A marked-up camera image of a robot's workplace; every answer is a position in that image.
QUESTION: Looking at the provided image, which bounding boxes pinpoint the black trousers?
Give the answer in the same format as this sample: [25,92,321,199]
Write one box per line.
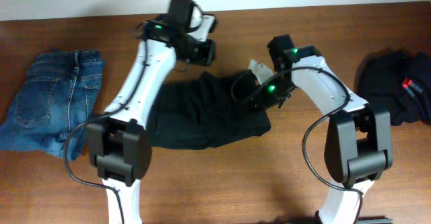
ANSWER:
[147,71,271,150]

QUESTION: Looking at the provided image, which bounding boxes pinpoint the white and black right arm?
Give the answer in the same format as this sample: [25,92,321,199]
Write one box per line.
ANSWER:
[246,34,393,224]

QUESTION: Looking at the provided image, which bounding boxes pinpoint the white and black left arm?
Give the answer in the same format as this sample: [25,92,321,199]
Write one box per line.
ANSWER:
[63,0,217,223]

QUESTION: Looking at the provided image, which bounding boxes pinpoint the black garment with red label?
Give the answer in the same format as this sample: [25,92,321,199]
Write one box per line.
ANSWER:
[356,50,430,126]

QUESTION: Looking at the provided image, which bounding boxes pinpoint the folded blue denim jeans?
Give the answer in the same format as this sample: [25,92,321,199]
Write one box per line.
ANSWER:
[1,50,104,160]

